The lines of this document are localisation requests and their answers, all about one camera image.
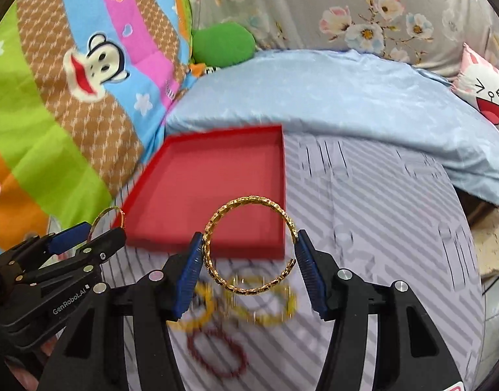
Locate orange yellow bead bracelet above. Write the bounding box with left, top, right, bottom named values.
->
left=167, top=282, right=218, bottom=333

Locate dark red bead bracelet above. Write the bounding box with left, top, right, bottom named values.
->
left=186, top=326, right=249, bottom=380

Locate red jewelry tray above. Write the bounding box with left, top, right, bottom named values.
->
left=122, top=125, right=286, bottom=260

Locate green plush toy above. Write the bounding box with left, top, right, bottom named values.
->
left=192, top=21, right=257, bottom=68

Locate gold chain bangle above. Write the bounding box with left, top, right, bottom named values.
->
left=201, top=194, right=299, bottom=297

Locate light blue pillow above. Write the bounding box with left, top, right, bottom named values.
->
left=165, top=51, right=499, bottom=206

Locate yellow jade bead bracelet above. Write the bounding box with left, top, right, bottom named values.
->
left=226, top=275, right=299, bottom=327

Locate person's left hand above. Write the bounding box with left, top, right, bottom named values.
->
left=5, top=335, right=58, bottom=391

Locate grey striped bed sheet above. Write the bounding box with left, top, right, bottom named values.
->
left=49, top=130, right=491, bottom=391

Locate grey floral quilt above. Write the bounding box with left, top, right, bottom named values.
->
left=189, top=0, right=499, bottom=78

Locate pink white cat cushion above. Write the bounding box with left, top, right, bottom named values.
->
left=452, top=43, right=499, bottom=130

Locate colourful monkey cartoon quilt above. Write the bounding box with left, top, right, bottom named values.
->
left=0, top=0, right=192, bottom=252

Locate thin gold red bangle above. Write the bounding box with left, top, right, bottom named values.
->
left=86, top=206, right=125, bottom=243

